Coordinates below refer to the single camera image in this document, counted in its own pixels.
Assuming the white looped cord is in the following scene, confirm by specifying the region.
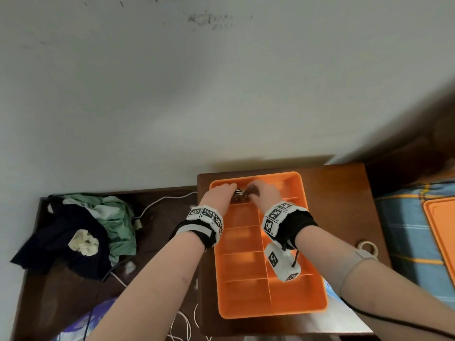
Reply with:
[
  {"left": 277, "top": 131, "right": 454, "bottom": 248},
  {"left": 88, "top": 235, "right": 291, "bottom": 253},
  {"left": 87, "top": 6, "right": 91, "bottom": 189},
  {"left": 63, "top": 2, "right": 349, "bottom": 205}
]
[{"left": 166, "top": 302, "right": 211, "bottom": 341}]

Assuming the person's left forearm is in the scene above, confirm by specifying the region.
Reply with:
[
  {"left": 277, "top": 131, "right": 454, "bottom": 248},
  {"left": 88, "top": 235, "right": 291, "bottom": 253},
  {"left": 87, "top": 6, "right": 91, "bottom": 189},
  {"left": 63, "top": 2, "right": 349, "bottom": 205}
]
[{"left": 86, "top": 231, "right": 207, "bottom": 341}]

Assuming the orange tray lid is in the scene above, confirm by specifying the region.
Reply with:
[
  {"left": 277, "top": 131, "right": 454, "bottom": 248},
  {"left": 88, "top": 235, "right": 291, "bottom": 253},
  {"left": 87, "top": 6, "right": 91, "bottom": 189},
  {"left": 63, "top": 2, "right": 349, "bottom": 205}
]
[{"left": 423, "top": 196, "right": 455, "bottom": 288}]

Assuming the person's left hand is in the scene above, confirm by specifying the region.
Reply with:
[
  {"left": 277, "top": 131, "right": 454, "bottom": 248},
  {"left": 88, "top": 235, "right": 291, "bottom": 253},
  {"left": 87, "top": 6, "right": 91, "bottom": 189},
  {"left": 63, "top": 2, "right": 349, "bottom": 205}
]
[{"left": 199, "top": 183, "right": 237, "bottom": 212}]

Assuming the green garment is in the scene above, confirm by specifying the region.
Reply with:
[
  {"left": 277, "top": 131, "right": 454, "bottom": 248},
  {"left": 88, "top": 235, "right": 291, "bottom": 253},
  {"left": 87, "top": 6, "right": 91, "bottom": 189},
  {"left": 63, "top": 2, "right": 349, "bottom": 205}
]
[{"left": 61, "top": 194, "right": 138, "bottom": 267}]

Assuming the roll of clear tape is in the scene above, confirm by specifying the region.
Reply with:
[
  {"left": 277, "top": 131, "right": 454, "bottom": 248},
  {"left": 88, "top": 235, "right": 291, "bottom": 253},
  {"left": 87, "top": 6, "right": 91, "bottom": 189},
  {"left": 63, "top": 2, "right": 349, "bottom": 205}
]
[{"left": 357, "top": 240, "right": 379, "bottom": 260}]

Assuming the right wrist tracker band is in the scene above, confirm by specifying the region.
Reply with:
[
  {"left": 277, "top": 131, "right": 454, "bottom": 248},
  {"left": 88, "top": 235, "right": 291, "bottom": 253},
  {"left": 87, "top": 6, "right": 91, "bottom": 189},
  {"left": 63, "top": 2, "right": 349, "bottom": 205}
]
[{"left": 261, "top": 201, "right": 319, "bottom": 251}]

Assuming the person's right hand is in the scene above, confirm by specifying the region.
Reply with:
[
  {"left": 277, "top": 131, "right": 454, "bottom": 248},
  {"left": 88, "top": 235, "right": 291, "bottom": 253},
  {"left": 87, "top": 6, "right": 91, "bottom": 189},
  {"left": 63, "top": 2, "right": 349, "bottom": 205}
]
[{"left": 247, "top": 180, "right": 284, "bottom": 214}]

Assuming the person's right forearm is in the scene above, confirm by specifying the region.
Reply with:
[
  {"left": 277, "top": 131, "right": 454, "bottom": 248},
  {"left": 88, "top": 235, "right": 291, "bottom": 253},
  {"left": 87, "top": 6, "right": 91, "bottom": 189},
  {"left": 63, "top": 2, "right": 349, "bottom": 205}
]
[{"left": 294, "top": 225, "right": 455, "bottom": 341}]

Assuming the purple plastic bag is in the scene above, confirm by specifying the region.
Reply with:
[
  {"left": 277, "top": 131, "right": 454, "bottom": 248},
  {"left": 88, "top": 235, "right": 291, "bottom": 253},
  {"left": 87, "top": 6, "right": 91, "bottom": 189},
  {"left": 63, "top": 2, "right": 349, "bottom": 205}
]
[{"left": 51, "top": 297, "right": 118, "bottom": 341}]

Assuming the cream crumpled cloth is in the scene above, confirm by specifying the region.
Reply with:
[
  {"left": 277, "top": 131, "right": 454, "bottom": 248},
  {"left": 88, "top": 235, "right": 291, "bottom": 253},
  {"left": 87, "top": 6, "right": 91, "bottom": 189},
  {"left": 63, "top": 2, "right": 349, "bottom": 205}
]
[{"left": 68, "top": 229, "right": 100, "bottom": 257}]

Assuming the orange divided tray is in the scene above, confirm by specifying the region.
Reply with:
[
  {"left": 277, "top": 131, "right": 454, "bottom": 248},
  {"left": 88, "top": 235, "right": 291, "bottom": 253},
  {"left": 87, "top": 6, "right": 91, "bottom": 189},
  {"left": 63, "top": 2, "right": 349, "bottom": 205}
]
[{"left": 209, "top": 171, "right": 329, "bottom": 319}]

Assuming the wrist tracker band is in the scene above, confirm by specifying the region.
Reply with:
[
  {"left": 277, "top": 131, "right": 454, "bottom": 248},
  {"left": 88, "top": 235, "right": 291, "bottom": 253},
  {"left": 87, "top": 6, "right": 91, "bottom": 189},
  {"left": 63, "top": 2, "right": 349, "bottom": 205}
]
[
  {"left": 169, "top": 205, "right": 225, "bottom": 251},
  {"left": 261, "top": 201, "right": 319, "bottom": 251}
]

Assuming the blue plaid bedsheet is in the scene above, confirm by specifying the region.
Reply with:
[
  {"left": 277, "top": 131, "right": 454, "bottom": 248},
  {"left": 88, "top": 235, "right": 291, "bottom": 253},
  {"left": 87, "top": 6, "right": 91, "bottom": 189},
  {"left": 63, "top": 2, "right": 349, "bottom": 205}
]
[{"left": 375, "top": 181, "right": 455, "bottom": 311}]

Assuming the left wrist tracker band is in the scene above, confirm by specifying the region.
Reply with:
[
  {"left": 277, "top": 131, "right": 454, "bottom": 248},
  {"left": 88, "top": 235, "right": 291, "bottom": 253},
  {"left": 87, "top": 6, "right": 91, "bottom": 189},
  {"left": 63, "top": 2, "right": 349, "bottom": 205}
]
[{"left": 169, "top": 205, "right": 225, "bottom": 251}]

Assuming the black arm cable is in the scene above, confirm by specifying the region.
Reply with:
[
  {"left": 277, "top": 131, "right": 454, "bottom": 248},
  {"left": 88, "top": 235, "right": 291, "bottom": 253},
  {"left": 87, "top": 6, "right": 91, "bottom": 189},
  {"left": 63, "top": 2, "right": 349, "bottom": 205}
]
[{"left": 340, "top": 297, "right": 455, "bottom": 340}]

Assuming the dark wooden bed frame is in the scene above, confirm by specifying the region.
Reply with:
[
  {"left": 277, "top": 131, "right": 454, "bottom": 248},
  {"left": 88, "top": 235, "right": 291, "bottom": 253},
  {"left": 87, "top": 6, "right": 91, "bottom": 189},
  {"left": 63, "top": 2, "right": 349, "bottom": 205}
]
[{"left": 364, "top": 92, "right": 455, "bottom": 197}]

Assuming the white charging cable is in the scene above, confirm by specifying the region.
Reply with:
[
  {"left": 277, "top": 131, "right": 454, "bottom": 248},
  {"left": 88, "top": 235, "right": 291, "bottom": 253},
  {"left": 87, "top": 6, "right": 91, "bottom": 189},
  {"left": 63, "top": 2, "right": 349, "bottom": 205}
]
[{"left": 133, "top": 191, "right": 198, "bottom": 221}]

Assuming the thin black cable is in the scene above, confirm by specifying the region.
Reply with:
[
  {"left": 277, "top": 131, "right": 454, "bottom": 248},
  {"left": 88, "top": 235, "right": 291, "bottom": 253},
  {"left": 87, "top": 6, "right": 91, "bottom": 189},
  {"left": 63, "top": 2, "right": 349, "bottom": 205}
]
[{"left": 82, "top": 257, "right": 133, "bottom": 341}]

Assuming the small dark metal part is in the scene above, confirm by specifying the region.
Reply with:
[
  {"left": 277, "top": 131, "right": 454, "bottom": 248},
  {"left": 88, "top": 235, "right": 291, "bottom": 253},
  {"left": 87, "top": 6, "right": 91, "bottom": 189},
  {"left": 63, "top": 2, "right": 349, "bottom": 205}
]
[{"left": 231, "top": 187, "right": 260, "bottom": 204}]

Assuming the white marker cube camera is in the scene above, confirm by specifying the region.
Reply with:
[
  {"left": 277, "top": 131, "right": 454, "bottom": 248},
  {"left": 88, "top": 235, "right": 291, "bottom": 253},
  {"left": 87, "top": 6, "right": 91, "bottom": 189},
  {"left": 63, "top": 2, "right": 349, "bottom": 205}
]
[{"left": 264, "top": 243, "right": 302, "bottom": 283}]

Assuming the dark navy garment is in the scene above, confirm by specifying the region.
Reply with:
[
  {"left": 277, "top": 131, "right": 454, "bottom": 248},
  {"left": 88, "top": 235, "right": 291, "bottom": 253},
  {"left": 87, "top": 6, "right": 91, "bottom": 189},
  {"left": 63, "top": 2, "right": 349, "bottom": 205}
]
[{"left": 10, "top": 195, "right": 113, "bottom": 281}]

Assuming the blue and white paper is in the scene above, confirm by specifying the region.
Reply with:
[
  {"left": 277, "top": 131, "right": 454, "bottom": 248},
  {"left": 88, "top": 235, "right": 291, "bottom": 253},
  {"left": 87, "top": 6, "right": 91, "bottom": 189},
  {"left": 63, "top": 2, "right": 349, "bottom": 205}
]
[{"left": 321, "top": 277, "right": 374, "bottom": 334}]

